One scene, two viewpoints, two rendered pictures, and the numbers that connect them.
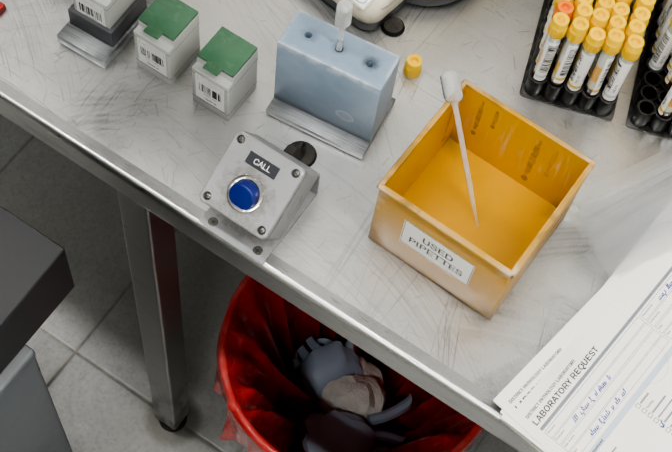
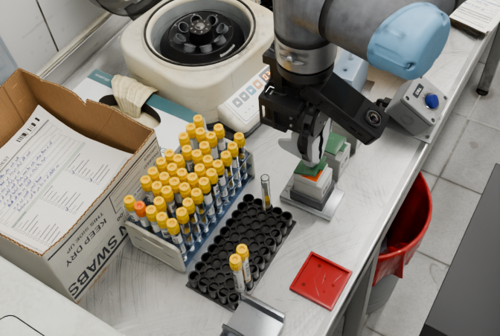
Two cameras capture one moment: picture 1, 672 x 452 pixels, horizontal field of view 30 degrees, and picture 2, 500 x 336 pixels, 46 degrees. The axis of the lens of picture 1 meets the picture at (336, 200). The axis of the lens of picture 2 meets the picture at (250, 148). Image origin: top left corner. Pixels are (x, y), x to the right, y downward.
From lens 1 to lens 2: 1.03 m
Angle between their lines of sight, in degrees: 41
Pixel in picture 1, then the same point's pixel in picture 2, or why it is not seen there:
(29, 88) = (365, 231)
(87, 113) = (376, 200)
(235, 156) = (415, 102)
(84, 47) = (337, 201)
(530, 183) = not seen: hidden behind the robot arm
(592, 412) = (478, 5)
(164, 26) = (338, 142)
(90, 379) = not seen: outside the picture
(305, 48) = (353, 70)
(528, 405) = (483, 22)
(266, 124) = not seen: hidden behind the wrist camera
